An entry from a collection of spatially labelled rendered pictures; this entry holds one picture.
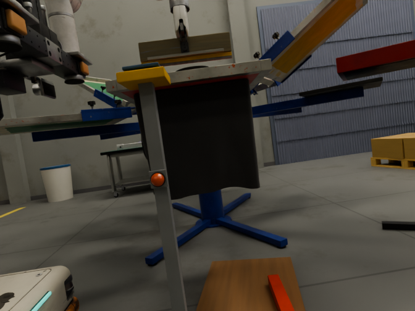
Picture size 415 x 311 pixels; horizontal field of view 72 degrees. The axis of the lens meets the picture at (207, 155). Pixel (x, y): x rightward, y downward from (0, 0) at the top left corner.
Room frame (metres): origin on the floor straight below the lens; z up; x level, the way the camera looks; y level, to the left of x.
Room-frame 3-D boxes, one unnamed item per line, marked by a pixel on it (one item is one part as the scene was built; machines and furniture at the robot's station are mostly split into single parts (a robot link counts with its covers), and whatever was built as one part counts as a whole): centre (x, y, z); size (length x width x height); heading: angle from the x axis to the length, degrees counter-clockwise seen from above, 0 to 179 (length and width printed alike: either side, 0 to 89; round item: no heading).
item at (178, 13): (1.14, 0.03, 1.21); 0.10 x 0.08 x 0.11; 0
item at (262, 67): (1.40, 0.03, 0.97); 0.79 x 0.58 x 0.04; 0
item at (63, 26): (1.17, 0.52, 1.21); 0.16 x 0.13 x 0.15; 93
